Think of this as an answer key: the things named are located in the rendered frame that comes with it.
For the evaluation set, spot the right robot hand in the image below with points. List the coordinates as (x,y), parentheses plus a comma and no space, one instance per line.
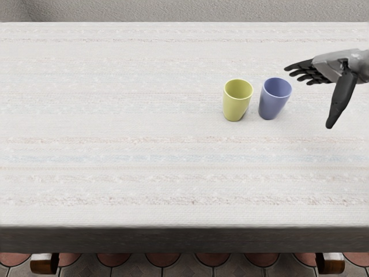
(328,67)

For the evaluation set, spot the blue-purple cup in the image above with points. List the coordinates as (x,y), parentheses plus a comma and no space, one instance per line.
(272,104)

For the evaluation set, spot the yellow-green cup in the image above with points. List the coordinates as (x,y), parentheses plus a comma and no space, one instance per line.
(235,106)

